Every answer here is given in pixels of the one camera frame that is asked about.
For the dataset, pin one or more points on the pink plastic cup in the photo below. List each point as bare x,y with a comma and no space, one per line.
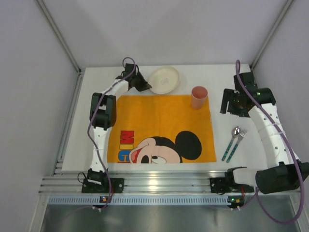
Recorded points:
198,97

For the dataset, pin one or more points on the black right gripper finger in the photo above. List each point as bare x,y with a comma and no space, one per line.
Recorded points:
233,111
227,100

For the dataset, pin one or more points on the cream round plate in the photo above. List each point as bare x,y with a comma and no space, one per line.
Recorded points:
164,80

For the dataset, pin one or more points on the teal handled fork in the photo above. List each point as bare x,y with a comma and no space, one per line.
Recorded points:
239,139

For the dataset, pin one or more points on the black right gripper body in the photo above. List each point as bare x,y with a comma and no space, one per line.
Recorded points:
231,104

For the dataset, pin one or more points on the orange Mickey Mouse placemat cloth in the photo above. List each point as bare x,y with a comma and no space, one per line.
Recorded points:
161,129

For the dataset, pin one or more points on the slotted grey cable duct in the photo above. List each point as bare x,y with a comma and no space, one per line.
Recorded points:
147,200

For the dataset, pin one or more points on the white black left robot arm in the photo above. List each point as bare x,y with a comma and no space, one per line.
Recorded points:
103,115

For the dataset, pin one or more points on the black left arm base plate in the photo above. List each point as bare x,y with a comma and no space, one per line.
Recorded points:
92,186

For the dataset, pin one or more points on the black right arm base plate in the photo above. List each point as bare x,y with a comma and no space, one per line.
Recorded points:
221,186

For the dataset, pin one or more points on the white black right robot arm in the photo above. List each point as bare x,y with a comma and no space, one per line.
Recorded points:
259,104

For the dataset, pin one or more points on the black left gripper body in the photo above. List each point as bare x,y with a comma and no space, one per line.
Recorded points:
138,82

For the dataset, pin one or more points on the teal handled spoon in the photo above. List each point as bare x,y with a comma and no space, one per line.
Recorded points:
234,134

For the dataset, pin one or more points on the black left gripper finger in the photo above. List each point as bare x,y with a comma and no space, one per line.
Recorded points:
141,81
143,87

